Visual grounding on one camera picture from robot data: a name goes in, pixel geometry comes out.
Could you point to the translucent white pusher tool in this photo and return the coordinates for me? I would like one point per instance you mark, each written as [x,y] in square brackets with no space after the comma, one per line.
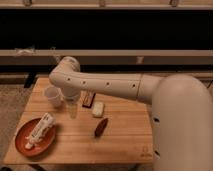
[72,104]

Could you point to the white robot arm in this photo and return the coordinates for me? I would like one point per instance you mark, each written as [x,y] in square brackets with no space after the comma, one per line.
[181,111]

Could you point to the translucent white plastic cup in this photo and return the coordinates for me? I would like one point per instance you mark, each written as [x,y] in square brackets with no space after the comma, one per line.
[53,96]

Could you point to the white soap bar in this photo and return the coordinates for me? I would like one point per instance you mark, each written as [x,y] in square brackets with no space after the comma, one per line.
[98,109]

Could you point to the white toothpaste tube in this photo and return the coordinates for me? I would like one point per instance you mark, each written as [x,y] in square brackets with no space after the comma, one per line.
[39,131]

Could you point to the brown oval wooden piece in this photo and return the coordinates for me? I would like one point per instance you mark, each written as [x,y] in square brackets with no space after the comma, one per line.
[101,127]

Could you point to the red-brown round plate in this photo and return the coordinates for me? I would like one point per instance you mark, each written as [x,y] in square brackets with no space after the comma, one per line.
[40,147]

